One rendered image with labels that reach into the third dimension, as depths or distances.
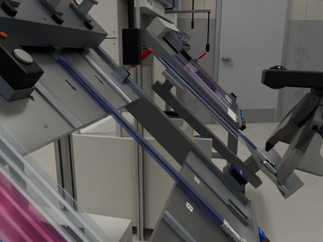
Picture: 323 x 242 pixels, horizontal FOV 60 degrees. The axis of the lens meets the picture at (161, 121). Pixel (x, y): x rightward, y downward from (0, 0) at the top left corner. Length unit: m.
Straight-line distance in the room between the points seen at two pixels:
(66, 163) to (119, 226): 0.24
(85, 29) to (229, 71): 3.94
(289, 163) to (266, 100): 4.35
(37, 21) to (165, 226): 0.36
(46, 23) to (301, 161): 0.43
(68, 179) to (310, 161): 0.66
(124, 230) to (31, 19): 0.57
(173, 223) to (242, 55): 4.17
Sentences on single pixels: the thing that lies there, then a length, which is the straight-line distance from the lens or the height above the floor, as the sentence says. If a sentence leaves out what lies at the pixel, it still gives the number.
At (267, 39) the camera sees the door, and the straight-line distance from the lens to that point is 4.69.
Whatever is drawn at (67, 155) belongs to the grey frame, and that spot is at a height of 0.80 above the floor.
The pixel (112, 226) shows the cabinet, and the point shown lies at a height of 0.62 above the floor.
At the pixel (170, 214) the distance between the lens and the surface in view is 0.45.
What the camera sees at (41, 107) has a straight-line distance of 0.42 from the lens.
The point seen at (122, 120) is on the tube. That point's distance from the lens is 0.51.
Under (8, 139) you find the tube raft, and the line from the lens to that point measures 0.33.
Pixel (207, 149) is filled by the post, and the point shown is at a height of 0.79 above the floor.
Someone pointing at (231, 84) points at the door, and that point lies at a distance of 4.49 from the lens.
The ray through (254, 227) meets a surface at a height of 0.74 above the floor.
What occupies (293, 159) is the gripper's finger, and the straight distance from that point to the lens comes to 0.43.
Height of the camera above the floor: 1.08
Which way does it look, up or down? 13 degrees down
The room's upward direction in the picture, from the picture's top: straight up
